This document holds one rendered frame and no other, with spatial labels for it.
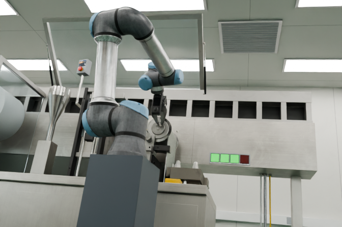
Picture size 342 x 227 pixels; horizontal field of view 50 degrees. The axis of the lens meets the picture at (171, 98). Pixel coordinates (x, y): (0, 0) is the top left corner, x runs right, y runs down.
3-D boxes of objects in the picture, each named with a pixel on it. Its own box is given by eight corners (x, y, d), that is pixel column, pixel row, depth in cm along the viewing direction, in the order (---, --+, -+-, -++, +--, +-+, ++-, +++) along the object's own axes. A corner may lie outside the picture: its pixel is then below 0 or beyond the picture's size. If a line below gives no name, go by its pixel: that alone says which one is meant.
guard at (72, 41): (47, 21, 254) (47, 21, 254) (60, 87, 275) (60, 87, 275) (198, 18, 233) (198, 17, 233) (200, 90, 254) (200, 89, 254)
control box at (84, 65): (74, 72, 235) (77, 58, 239) (81, 77, 240) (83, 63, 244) (83, 71, 232) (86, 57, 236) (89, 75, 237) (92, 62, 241)
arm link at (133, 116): (136, 130, 132) (141, 96, 138) (105, 132, 138) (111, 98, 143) (151, 140, 142) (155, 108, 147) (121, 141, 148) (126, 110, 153)
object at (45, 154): (20, 182, 214) (44, 93, 236) (32, 187, 226) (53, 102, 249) (42, 185, 211) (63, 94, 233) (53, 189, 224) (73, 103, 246)
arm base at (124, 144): (138, 157, 127) (142, 130, 131) (98, 155, 131) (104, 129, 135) (152, 167, 140) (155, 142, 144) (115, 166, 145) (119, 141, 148)
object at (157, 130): (148, 129, 208) (158, 119, 209) (149, 130, 209) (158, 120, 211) (158, 137, 205) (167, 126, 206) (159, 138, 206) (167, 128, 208)
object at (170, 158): (164, 170, 199) (168, 137, 206) (171, 178, 220) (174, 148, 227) (165, 170, 199) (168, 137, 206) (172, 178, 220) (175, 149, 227)
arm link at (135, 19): (144, -4, 149) (186, 72, 184) (121, 1, 153) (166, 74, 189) (138, 16, 142) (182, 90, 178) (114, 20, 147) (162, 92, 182)
